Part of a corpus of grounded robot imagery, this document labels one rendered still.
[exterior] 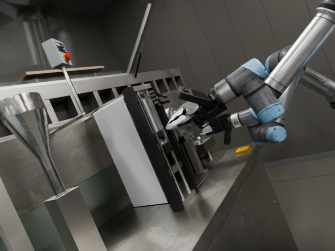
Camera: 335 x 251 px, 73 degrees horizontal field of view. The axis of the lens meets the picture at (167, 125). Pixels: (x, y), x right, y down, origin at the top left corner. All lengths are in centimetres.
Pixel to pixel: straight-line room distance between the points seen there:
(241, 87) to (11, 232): 65
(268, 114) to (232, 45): 271
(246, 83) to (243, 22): 268
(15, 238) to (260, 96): 67
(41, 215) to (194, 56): 302
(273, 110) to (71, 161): 92
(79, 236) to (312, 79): 127
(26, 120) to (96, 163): 52
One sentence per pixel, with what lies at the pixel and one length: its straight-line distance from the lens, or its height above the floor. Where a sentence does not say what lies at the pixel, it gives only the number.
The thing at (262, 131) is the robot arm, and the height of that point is 104.
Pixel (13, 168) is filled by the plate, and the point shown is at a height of 132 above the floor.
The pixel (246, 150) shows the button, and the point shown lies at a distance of 136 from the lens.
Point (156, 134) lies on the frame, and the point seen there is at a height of 122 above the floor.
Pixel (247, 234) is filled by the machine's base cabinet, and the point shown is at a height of 66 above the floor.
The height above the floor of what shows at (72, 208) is 111.
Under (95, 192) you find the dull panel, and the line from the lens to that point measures 126.
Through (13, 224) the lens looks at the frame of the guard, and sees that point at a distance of 52.
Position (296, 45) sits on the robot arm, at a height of 133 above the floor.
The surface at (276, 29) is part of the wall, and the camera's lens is 327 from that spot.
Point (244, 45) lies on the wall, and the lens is 335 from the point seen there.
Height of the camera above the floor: 128
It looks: 3 degrees down
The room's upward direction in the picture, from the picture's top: 23 degrees counter-clockwise
